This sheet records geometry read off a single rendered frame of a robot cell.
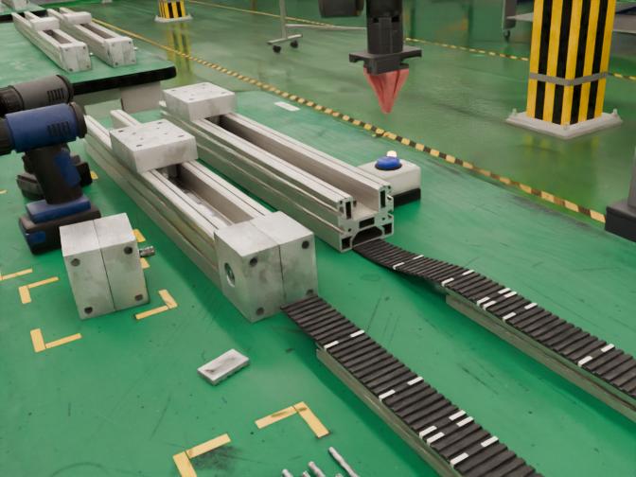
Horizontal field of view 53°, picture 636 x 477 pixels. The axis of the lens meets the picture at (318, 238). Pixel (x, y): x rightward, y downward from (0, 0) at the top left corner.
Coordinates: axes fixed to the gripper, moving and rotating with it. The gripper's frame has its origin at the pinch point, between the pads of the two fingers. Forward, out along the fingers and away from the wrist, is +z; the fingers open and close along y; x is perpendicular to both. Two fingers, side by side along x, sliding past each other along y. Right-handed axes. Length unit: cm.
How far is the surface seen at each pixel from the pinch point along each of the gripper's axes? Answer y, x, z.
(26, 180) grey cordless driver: 53, -44, 12
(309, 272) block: 28.0, 21.2, 12.0
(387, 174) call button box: 2.4, 3.3, 10.2
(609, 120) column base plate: -278, -153, 90
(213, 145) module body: 17.9, -34.5, 10.9
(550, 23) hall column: -249, -179, 32
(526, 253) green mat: -2.9, 28.9, 16.1
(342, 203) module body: 17.1, 12.1, 8.5
